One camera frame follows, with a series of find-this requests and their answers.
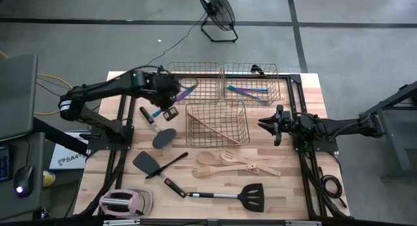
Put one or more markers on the yellow round object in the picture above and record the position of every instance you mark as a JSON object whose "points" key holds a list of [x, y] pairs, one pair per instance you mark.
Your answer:
{"points": [[49, 179]]}

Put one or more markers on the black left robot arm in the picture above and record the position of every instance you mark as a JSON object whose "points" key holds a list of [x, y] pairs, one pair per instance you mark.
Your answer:
{"points": [[104, 89]]}

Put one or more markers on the dark side desk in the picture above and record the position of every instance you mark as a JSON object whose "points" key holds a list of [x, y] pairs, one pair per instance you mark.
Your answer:
{"points": [[19, 148]]}

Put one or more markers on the black diagonal metal beam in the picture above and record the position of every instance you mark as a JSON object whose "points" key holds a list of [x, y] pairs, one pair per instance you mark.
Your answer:
{"points": [[58, 136]]}

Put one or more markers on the black metal stand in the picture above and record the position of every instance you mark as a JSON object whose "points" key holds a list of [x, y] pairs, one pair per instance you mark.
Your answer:
{"points": [[395, 148]]}

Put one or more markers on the grey flat panel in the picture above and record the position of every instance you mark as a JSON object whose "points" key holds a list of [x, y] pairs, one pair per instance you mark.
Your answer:
{"points": [[16, 95]]}

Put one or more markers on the black floor fan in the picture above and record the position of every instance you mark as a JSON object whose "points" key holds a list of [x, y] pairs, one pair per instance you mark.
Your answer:
{"points": [[216, 8]]}

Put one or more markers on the white printed box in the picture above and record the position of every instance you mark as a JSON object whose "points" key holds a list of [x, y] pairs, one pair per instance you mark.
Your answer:
{"points": [[65, 161]]}

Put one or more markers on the black computer mouse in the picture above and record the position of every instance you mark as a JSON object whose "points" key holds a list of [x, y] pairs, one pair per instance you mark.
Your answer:
{"points": [[23, 180]]}

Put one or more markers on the pink box grater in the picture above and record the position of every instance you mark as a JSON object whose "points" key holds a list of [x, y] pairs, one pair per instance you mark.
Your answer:
{"points": [[114, 201]]}

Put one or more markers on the silver black camera rail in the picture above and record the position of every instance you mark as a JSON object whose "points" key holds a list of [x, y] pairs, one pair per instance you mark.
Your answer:
{"points": [[211, 223]]}

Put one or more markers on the wooden slotted spoon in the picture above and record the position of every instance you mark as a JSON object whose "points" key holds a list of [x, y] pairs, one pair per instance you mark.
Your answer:
{"points": [[198, 171]]}

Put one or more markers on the black knife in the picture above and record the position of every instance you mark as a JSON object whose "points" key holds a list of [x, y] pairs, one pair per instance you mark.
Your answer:
{"points": [[166, 165]]}

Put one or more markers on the black keyboard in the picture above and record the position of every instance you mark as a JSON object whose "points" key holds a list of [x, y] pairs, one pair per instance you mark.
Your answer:
{"points": [[4, 164]]}

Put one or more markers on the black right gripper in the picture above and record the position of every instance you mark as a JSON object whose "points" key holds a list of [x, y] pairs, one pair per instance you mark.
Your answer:
{"points": [[288, 124]]}

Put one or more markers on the black bracket clamp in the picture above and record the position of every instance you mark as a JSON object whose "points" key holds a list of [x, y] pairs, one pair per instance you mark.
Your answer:
{"points": [[257, 69]]}

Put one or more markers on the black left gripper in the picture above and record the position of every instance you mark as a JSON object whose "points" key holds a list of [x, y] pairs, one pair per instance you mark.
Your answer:
{"points": [[164, 87]]}

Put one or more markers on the slotted wooden spatula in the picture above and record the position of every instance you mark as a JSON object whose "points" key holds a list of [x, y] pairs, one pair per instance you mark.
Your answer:
{"points": [[260, 167]]}

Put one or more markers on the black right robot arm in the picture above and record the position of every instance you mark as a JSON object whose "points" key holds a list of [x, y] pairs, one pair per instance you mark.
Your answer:
{"points": [[342, 126]]}

